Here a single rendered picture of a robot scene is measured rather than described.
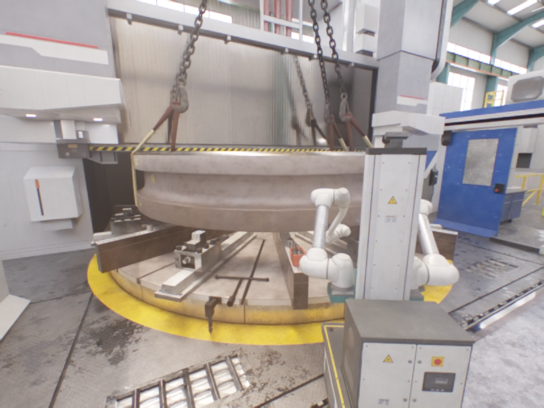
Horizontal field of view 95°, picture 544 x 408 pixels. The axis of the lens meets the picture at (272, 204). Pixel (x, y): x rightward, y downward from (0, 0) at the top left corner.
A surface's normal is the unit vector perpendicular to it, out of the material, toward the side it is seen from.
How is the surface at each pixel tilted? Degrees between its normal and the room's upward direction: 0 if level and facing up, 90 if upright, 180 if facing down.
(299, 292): 90
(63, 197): 90
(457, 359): 90
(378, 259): 90
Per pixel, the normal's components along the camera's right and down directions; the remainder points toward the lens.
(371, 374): -0.05, 0.19
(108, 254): 0.76, 0.13
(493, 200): -0.89, 0.09
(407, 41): 0.45, 0.18
